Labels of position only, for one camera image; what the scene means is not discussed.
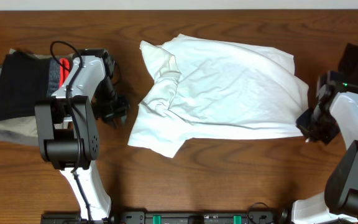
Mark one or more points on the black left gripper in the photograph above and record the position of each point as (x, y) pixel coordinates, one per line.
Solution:
(111, 118)

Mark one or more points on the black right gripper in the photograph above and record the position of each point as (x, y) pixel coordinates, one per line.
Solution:
(325, 138)

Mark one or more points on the folded grey red-trimmed garment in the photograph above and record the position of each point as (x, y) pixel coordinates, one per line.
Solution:
(54, 77)

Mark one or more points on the folded black garment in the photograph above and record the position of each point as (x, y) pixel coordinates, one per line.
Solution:
(23, 82)

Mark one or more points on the folded khaki garment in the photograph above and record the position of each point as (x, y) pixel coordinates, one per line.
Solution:
(11, 124)

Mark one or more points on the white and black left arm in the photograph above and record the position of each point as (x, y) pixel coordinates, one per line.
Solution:
(68, 134)

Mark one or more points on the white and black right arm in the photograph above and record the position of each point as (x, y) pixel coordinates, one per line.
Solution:
(335, 113)

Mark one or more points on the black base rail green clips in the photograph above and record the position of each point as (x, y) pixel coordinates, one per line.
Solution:
(257, 216)

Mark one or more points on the white t-shirt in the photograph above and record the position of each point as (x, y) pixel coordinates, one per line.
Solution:
(209, 89)

